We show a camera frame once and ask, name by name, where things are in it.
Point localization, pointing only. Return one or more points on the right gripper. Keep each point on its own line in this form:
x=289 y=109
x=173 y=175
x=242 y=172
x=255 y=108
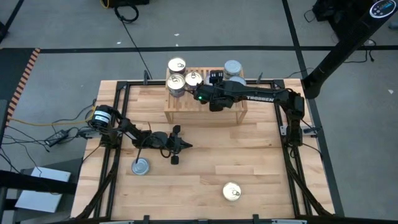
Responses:
x=217 y=93

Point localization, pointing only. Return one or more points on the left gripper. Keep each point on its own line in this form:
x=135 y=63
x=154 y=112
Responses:
x=174 y=144

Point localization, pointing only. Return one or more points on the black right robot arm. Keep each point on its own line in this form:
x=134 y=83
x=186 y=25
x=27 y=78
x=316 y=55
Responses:
x=280 y=96

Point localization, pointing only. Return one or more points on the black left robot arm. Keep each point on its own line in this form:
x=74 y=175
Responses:
x=130 y=129

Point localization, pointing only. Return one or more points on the wooden slatted shelf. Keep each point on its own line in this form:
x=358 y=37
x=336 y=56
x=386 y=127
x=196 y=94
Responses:
x=192 y=105

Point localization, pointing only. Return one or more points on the black table clamp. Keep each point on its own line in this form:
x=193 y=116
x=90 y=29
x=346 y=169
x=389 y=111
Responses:
x=146 y=218
x=255 y=218

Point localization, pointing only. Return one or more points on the black power adapter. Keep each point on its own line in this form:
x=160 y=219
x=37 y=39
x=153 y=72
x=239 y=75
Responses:
x=56 y=137

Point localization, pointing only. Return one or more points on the white flat board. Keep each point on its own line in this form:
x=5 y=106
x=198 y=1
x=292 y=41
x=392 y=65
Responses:
x=40 y=200

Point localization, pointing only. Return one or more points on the black tower fan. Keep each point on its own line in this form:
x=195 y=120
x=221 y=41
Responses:
x=342 y=46

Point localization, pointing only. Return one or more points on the black metal beam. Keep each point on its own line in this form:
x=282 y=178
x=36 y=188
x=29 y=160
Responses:
x=31 y=183

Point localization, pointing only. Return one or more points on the black orange striped mat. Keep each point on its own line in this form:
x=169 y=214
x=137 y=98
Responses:
x=23 y=77

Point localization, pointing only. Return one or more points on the black metal table frame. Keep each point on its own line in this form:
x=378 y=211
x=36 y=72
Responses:
x=136 y=82

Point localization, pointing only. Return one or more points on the silver metal bracket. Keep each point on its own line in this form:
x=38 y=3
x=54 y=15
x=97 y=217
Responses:
x=283 y=130

